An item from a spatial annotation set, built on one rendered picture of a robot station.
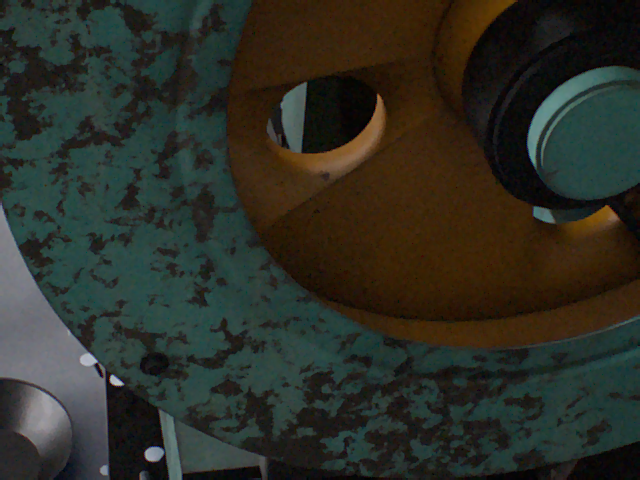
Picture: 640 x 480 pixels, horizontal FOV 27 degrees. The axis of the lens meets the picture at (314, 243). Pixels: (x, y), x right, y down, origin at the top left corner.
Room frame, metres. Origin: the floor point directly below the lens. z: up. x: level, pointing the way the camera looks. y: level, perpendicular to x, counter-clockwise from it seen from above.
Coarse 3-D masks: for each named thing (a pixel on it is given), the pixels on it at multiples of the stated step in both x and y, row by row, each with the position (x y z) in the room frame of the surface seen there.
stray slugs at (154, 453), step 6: (84, 354) 1.20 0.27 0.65; (90, 354) 1.20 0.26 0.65; (84, 360) 1.19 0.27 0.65; (90, 360) 1.19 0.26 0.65; (96, 360) 1.19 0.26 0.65; (114, 378) 1.17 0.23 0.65; (120, 384) 1.16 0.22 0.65; (150, 450) 1.06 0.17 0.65; (156, 450) 1.06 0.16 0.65; (162, 450) 1.06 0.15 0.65; (150, 456) 1.05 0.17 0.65; (156, 456) 1.05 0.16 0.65; (162, 456) 1.05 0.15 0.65
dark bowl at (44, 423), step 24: (0, 384) 1.69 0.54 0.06; (24, 384) 1.69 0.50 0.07; (0, 408) 1.67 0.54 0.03; (24, 408) 1.67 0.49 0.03; (48, 408) 1.66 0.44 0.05; (0, 432) 1.63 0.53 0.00; (24, 432) 1.63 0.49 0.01; (48, 432) 1.62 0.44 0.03; (72, 432) 1.59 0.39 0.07; (0, 456) 1.58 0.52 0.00; (24, 456) 1.58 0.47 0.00; (48, 456) 1.57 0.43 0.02
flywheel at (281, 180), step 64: (256, 0) 0.84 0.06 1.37; (320, 0) 0.85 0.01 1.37; (384, 0) 0.86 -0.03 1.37; (448, 0) 0.87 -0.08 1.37; (512, 0) 0.84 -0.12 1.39; (576, 0) 0.82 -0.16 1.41; (256, 64) 0.84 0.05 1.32; (320, 64) 0.85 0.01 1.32; (384, 64) 0.86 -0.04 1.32; (448, 64) 0.85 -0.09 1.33; (512, 64) 0.78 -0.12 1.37; (576, 64) 0.78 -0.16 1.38; (256, 128) 0.84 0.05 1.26; (384, 128) 0.87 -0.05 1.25; (448, 128) 0.88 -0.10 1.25; (512, 128) 0.77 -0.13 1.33; (576, 128) 0.75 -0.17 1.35; (256, 192) 0.84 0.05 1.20; (320, 192) 0.85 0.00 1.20; (384, 192) 0.86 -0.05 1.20; (448, 192) 0.88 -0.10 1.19; (512, 192) 0.78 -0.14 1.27; (576, 192) 0.76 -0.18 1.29; (320, 256) 0.85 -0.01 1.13; (384, 256) 0.87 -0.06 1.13; (448, 256) 0.88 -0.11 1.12; (512, 256) 0.90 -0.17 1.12; (576, 256) 0.91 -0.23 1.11; (384, 320) 0.86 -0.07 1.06; (448, 320) 0.88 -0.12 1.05; (512, 320) 0.89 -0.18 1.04; (576, 320) 0.90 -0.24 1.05
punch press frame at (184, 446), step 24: (288, 96) 1.12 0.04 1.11; (312, 96) 1.06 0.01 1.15; (336, 96) 1.06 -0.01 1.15; (360, 96) 1.09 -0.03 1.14; (288, 120) 1.12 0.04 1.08; (312, 120) 1.06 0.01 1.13; (336, 120) 1.06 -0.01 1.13; (360, 120) 1.09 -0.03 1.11; (312, 144) 1.06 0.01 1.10; (336, 144) 1.06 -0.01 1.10; (168, 432) 1.15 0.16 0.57; (192, 432) 1.09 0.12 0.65; (168, 456) 1.15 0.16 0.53; (192, 456) 1.05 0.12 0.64; (216, 456) 1.06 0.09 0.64; (240, 456) 1.06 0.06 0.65
